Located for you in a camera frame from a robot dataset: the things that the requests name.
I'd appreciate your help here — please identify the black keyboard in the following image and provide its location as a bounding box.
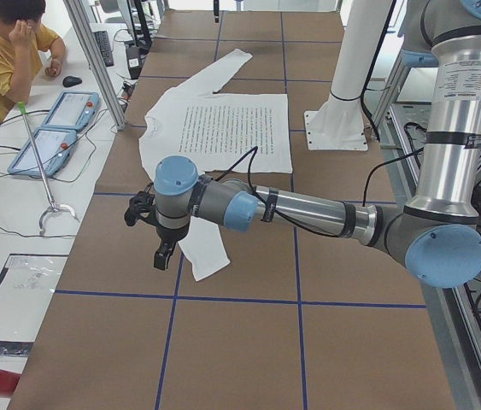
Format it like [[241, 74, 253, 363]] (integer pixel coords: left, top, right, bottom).
[[92, 30, 114, 67]]

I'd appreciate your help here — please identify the clear plastic sheet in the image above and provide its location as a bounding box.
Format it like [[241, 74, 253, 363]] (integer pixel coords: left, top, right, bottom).
[[0, 254, 67, 357]]

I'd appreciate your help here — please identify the lower blue teach pendant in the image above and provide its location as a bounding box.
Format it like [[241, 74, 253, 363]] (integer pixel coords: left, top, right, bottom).
[[7, 127, 77, 178]]

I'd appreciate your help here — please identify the white printed long-sleeve shirt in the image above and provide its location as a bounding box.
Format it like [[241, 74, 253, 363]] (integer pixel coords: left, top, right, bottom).
[[139, 49, 292, 281]]

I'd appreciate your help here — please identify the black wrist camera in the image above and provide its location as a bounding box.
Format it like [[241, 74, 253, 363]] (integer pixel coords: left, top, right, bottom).
[[124, 183, 156, 226]]

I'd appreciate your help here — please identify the upper blue teach pendant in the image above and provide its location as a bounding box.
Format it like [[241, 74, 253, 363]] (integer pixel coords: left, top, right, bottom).
[[42, 91, 100, 132]]

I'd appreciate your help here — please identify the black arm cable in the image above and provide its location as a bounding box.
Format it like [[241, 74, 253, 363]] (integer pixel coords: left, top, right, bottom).
[[216, 146, 425, 238]]

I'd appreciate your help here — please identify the metal reacher grabber tool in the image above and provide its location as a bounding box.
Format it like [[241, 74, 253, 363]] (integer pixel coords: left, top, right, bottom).
[[17, 102, 79, 236]]

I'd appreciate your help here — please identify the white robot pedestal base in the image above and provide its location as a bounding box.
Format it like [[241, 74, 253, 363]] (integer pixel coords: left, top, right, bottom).
[[304, 0, 395, 151]]

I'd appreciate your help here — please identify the black computer mouse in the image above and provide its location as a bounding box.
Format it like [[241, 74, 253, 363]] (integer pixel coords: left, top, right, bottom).
[[62, 75, 83, 88]]

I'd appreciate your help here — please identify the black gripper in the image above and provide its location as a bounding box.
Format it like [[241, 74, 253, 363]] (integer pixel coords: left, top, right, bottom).
[[154, 225, 189, 270]]

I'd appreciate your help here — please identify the aluminium frame post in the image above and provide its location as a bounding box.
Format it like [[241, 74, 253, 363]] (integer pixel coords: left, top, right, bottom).
[[63, 0, 126, 131]]

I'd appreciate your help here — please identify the black power adapter labelled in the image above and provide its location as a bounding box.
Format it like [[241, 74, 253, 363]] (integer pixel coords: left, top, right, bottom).
[[126, 45, 143, 79]]

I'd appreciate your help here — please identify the blue teach pendant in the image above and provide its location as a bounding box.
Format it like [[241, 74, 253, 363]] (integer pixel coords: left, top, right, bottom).
[[42, 91, 100, 132], [7, 127, 77, 178]]

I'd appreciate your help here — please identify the person in yellow shirt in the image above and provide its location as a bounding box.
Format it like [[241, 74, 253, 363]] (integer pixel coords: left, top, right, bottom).
[[0, 0, 67, 122]]

